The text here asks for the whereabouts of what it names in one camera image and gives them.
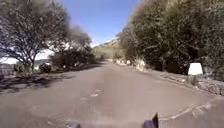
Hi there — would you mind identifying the hillside with dry vegetation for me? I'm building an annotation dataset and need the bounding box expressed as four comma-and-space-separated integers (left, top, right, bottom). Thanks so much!
92, 38, 125, 62

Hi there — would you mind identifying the grey asphalt road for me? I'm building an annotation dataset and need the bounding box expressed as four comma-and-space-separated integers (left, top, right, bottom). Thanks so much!
0, 60, 224, 128

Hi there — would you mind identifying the row of trees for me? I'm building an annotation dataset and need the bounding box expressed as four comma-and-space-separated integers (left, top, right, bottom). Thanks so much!
116, 0, 224, 83
0, 0, 98, 79

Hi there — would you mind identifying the robot's own part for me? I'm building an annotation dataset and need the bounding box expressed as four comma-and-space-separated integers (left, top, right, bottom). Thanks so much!
143, 112, 160, 128

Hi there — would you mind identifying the low stone wall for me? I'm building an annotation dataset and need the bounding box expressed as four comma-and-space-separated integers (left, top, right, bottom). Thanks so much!
133, 63, 224, 97

